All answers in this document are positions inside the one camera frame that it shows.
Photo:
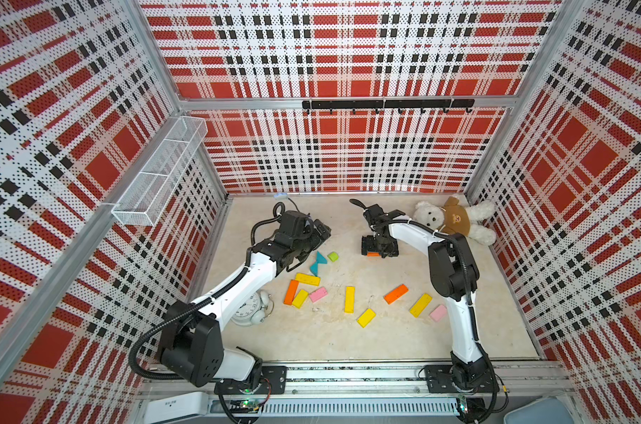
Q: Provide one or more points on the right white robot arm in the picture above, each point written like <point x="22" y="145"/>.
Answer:
<point x="453" y="274"/>

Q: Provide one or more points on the pink block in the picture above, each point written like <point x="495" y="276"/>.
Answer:
<point x="438" y="313"/>
<point x="318" y="294"/>

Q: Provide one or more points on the white teddy bear brown hoodie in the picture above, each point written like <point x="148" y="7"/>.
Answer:
<point x="455" y="218"/>

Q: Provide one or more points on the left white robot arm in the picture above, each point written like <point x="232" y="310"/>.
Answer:
<point x="188" y="344"/>

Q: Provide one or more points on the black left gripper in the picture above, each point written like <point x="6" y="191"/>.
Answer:
<point x="315" y="238"/>

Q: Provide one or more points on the white box bottom left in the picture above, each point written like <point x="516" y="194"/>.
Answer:
<point x="174" y="409"/>

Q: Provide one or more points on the grey bin bottom right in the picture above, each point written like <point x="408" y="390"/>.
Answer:
<point x="542" y="411"/>

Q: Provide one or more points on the yellow block lower left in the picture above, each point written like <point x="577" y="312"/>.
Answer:
<point x="300" y="299"/>

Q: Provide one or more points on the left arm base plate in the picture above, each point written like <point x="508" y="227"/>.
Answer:
<point x="262" y="381"/>

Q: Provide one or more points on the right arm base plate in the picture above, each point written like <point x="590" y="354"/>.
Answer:
<point x="449" y="378"/>

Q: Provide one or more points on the yellow upright block centre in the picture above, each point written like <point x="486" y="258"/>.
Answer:
<point x="349" y="299"/>

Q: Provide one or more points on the white twin-bell alarm clock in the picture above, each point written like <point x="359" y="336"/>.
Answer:
<point x="255" y="310"/>

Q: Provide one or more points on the yellow block right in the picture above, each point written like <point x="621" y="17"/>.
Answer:
<point x="420" y="305"/>

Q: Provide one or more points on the black wall hook rail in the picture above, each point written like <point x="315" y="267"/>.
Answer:
<point x="378" y="105"/>

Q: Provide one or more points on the teal triangle block upper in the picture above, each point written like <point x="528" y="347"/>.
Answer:
<point x="321" y="259"/>

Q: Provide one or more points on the pink block right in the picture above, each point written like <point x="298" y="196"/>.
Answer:
<point x="438" y="313"/>

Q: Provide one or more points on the pink block left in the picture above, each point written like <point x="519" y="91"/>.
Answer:
<point x="318" y="294"/>

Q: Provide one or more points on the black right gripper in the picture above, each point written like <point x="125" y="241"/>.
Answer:
<point x="366" y="246"/>

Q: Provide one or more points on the yellow block bottom centre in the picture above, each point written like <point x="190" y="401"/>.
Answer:
<point x="366" y="318"/>

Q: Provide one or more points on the yellow block upper left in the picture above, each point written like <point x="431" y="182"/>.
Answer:
<point x="307" y="279"/>

